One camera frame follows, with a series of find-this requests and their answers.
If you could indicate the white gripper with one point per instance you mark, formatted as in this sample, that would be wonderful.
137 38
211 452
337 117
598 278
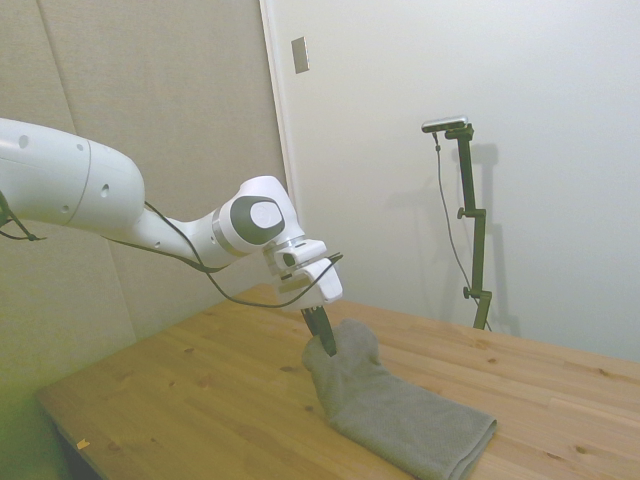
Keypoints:
327 282

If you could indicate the grey towel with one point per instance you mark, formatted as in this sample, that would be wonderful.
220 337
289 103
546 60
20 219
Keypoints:
390 410

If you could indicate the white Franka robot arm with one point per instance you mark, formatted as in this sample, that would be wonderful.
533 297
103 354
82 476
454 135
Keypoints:
75 175

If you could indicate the small yellow tape scrap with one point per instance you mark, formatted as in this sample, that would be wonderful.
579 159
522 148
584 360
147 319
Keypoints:
82 443

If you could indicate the grey wrist camera bar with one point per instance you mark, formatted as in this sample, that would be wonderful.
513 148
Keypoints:
292 286

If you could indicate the white wall corner trim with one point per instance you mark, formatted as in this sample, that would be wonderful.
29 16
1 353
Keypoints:
277 100

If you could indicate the grey stereo camera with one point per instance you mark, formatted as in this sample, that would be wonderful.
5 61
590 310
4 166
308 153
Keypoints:
445 123

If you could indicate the grey wall switch plate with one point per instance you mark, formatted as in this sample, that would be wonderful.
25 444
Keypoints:
300 55

